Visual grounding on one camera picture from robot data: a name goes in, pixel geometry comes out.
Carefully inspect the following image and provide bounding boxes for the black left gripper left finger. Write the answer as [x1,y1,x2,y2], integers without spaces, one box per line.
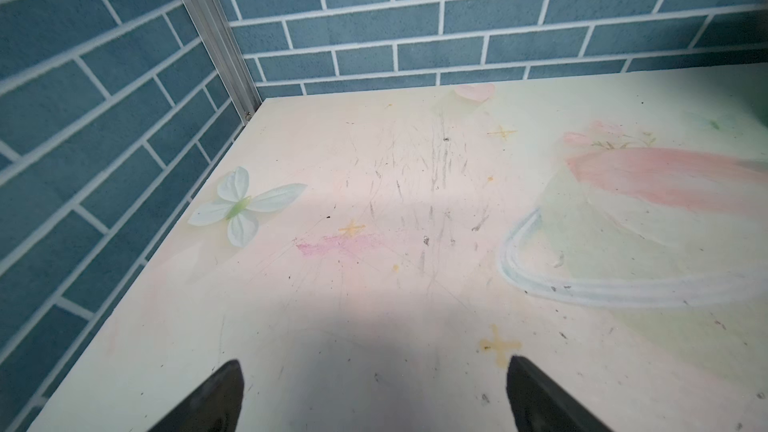
[150,359,244,432]

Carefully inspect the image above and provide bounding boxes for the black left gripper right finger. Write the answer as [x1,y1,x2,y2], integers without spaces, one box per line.
[506,355,611,432]

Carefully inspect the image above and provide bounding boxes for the aluminium left corner post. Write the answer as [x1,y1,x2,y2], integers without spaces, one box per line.
[182,0,262,124]

